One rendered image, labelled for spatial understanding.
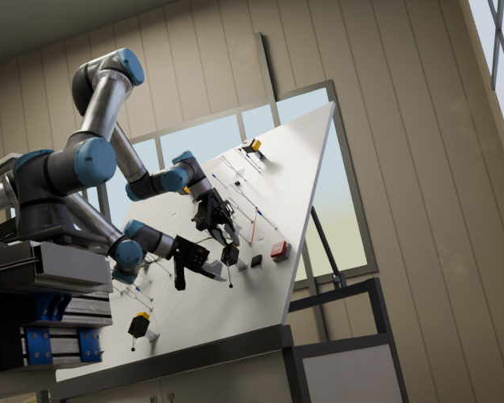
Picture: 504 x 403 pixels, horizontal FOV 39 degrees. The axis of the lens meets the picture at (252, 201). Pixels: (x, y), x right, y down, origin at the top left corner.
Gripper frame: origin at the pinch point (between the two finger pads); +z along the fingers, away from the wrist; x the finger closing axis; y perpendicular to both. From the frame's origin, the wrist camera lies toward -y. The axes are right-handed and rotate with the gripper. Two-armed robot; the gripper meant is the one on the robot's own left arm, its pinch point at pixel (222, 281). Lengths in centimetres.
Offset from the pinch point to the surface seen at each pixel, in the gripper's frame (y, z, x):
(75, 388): -64, -18, 47
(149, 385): -45.3, -0.3, 20.6
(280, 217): 27.3, 12.2, 12.2
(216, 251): 6.3, 2.1, 30.6
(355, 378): -9, 51, -14
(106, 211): -4, -31, 117
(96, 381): -56, -14, 38
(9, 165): -3, -78, 102
